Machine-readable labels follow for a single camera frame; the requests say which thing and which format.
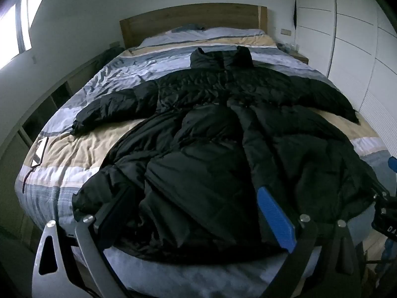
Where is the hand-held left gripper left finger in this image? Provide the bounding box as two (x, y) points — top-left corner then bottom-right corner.
(32, 186), (137, 298)

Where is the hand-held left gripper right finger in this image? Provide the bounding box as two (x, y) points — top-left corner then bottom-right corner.
(256, 186), (362, 298)

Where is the black puffer coat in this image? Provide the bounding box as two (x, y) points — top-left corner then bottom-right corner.
(71, 46), (380, 263)

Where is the bed with striped duvet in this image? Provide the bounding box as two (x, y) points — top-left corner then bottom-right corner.
(14, 31), (388, 298)

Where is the white wardrobe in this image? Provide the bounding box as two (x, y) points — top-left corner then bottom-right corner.
(293, 0), (397, 159)

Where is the wooden nightstand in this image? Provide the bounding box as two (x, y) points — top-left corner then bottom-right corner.
(277, 43), (309, 65)

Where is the green cloth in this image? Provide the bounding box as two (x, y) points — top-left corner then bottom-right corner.
(93, 46), (125, 69)

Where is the grey blue pillow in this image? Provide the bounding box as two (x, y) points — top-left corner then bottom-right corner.
(170, 23), (206, 34)

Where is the window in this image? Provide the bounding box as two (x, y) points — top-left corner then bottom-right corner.
(0, 0), (41, 70)

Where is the wooden bed headboard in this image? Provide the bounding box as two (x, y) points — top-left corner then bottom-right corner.
(120, 3), (268, 48)

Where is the white tablet with cable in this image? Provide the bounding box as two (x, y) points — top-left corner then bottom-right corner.
(22, 136), (49, 191)

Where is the low wall shelf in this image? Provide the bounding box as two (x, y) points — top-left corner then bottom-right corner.
(0, 56), (103, 249)

